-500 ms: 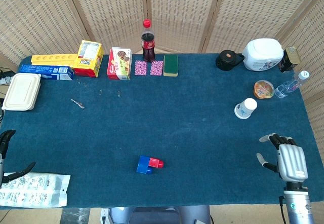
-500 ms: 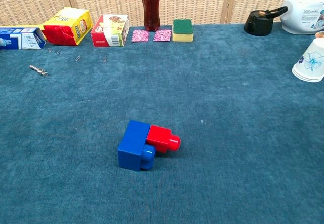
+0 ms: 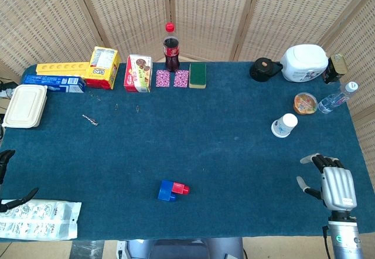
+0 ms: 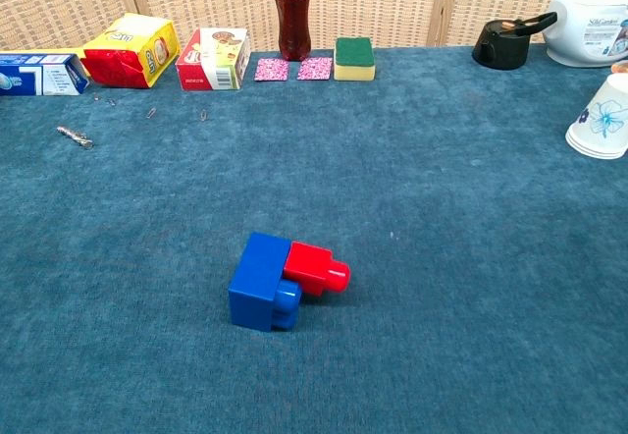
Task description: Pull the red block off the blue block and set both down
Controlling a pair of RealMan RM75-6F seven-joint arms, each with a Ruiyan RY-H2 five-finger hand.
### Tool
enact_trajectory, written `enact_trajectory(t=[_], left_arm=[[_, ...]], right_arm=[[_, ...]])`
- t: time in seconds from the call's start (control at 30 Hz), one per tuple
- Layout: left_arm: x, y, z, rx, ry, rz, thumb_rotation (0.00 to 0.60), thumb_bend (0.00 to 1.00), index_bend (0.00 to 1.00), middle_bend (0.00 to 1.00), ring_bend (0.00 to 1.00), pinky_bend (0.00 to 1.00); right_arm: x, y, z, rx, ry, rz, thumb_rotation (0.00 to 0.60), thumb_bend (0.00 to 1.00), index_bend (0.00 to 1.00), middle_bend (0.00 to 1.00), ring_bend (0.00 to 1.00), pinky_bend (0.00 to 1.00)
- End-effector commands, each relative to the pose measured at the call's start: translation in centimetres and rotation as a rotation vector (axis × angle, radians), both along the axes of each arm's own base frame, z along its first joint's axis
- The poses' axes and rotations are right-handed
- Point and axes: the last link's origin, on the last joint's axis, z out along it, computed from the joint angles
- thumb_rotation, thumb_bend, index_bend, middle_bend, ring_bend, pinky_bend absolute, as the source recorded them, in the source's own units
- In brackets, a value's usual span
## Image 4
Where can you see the red building block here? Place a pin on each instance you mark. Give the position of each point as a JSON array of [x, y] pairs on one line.
[[309, 262]]

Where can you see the green yellow sponge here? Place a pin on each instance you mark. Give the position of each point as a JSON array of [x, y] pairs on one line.
[[354, 58]]

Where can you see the blue building block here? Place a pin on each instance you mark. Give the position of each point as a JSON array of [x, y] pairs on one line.
[[255, 277]]

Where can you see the yellow red Lipo box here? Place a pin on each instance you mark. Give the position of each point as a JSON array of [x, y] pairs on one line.
[[127, 56]]

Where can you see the white wet wipes tub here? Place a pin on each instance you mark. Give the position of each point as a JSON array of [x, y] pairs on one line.
[[584, 21]]

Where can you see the blue table carpet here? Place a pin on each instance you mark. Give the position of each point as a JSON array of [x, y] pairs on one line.
[[392, 336]]

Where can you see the flower print paper cup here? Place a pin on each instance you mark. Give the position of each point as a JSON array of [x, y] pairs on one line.
[[601, 120]]

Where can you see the wicker folding screen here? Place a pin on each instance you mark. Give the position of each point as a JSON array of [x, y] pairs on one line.
[[382, 2]]

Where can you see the cola bottle red cap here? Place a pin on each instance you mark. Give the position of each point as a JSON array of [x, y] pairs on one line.
[[293, 21]]

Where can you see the pink patterned coaster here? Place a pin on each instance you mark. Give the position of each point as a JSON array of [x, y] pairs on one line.
[[272, 70], [315, 69]]

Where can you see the red white snack box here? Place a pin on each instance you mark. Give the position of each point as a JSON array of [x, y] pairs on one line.
[[211, 66]]

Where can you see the blue white toothpaste box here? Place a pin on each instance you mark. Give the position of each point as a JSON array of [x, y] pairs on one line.
[[39, 75]]

